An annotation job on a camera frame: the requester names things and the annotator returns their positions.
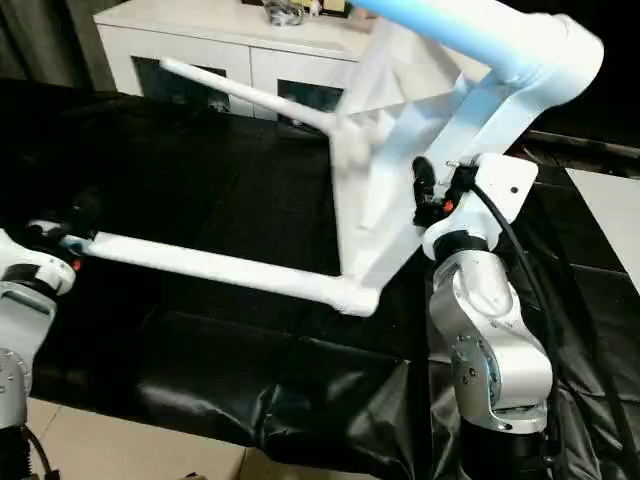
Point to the white plastic table top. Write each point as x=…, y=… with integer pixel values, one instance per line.
x=380, y=200

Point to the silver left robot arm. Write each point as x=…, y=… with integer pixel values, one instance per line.
x=20, y=320

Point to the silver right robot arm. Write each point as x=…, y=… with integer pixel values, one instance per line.
x=475, y=300

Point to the black mat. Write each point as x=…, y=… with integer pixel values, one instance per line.
x=200, y=190

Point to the white flat board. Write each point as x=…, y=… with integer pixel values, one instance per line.
x=610, y=215

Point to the grey curtain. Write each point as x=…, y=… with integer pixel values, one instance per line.
x=50, y=40

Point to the white cabinet with glass doors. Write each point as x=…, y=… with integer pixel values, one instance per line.
x=200, y=40

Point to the black cabinet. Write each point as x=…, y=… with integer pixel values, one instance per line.
x=620, y=75

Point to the black object pile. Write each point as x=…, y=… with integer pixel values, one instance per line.
x=282, y=12

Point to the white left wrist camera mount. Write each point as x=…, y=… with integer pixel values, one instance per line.
x=25, y=250

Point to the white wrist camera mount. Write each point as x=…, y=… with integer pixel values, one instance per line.
x=500, y=190
x=25, y=250

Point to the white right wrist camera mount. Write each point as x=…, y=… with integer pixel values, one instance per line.
x=500, y=190

